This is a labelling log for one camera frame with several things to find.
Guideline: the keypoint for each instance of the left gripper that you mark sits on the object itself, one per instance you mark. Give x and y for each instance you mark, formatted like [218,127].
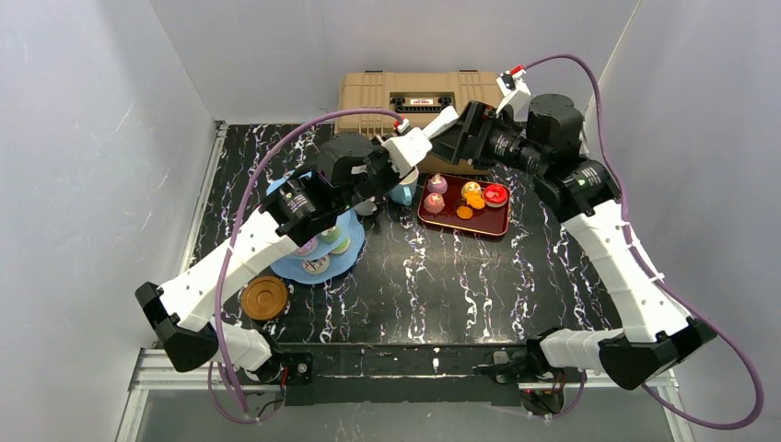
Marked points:
[378,177]

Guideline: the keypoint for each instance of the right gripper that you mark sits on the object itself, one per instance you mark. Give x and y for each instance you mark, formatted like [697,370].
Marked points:
[474,135]

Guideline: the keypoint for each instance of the pink round pastry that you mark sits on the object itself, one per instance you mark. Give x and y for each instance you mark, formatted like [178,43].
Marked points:
[434,203]

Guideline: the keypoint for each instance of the green kiwi tart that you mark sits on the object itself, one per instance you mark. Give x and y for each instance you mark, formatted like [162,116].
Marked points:
[331,235]

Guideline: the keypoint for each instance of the green frosted donut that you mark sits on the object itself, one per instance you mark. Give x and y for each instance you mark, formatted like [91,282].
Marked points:
[342,247]

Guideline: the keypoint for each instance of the purple frosted donut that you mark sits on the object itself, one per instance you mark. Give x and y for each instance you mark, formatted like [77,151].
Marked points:
[307,248]

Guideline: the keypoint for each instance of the chocolate sprinkle donut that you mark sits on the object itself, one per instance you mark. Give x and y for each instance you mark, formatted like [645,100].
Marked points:
[316,266]

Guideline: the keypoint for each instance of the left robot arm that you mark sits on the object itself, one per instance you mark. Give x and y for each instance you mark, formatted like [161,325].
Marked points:
[349,169]

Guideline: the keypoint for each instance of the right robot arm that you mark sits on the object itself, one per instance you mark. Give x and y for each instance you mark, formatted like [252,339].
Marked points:
[657,332]

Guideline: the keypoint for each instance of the light blue mug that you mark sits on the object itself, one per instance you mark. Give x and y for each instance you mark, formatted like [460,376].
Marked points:
[404,192]

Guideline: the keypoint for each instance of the white mug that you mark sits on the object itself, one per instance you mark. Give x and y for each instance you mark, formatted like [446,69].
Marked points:
[366,208]

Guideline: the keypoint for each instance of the orange pastry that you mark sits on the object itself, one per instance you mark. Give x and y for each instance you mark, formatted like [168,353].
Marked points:
[472,193]

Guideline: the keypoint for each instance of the pink cupcake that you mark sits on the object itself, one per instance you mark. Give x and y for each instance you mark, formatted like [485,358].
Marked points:
[437,183]

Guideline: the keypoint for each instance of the tan plastic toolbox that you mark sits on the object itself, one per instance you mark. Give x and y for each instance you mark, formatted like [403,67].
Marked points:
[417,96]

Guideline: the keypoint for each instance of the red serving tray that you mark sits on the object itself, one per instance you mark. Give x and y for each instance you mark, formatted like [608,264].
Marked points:
[491,222]

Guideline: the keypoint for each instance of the blue three-tier cake stand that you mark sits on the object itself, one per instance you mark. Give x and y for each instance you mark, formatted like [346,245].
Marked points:
[290,268]

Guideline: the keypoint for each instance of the brown wooden coaster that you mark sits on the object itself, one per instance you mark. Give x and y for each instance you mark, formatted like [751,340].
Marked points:
[264,298]

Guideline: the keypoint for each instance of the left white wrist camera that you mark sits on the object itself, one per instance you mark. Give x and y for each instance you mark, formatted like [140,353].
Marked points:
[407,150]

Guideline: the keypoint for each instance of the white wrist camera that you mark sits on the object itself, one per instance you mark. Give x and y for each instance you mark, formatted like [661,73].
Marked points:
[407,150]
[515,91]

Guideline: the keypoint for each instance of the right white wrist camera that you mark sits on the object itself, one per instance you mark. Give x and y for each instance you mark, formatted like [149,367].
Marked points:
[515,91]

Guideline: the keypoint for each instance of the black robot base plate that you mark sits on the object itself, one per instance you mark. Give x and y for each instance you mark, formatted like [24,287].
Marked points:
[495,373]

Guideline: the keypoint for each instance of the aluminium frame rail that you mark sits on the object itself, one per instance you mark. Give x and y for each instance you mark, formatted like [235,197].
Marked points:
[171,369]

